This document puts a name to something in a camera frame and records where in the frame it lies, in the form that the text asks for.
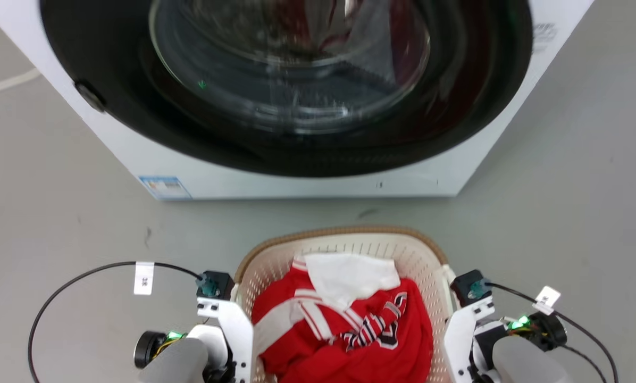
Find white left cable tag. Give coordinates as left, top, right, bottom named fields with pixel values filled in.
left=133, top=261, right=155, bottom=296

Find white right cable tag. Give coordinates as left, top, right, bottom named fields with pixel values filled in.
left=531, top=286, right=562, bottom=315

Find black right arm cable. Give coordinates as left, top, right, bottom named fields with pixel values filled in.
left=487, top=282, right=620, bottom=383

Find red white clothes in drum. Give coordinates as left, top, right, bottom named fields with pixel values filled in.
left=273, top=0, right=406, bottom=56

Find black round washer door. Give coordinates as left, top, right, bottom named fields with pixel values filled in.
left=39, top=0, right=534, bottom=178

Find white cable tag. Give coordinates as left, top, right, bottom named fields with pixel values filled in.
left=531, top=286, right=562, bottom=315
left=133, top=261, right=155, bottom=296

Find blue energy label sticker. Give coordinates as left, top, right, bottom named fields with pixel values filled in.
left=138, top=176, right=193, bottom=201

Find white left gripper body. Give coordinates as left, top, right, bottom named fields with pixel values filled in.
left=197, top=297, right=254, bottom=383

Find white garment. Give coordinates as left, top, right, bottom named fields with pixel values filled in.
left=303, top=253, right=402, bottom=312

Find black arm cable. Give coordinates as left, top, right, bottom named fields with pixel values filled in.
left=28, top=261, right=205, bottom=383
left=487, top=282, right=620, bottom=383

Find beige plastic laundry basket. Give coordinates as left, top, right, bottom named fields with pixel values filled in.
left=234, top=226, right=457, bottom=383

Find white front-load washing machine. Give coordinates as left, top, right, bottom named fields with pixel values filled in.
left=0, top=0, right=596, bottom=202

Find black washer door latch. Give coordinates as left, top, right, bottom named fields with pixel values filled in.
left=74, top=80, right=107, bottom=113

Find red sports jersey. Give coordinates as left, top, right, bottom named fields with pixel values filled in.
left=251, top=260, right=435, bottom=383

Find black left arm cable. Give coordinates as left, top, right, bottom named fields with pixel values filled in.
left=28, top=261, right=205, bottom=383

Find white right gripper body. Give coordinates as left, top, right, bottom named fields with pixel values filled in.
left=443, top=295, right=496, bottom=383

